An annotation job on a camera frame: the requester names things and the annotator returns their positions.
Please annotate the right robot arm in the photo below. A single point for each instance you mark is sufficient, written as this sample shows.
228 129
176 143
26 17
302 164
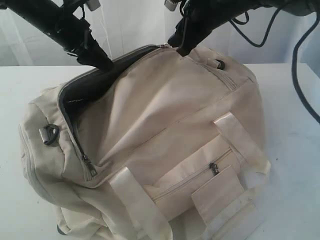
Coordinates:
299 8

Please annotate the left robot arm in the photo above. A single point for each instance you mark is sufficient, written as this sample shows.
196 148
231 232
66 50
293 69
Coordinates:
29 10

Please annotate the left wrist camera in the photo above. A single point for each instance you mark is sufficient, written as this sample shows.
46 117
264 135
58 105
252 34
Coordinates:
93 5

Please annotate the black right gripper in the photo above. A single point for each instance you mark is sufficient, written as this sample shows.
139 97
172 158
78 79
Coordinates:
200 18

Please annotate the cream fabric duffel bag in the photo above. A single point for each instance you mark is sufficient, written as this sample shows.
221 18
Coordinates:
161 147

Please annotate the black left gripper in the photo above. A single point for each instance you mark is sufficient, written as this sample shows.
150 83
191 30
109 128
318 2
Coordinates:
67 26

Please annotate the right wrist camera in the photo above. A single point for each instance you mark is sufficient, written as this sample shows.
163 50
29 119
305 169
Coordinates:
171 4

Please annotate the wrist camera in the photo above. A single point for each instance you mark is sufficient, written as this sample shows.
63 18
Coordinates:
171 4
93 5

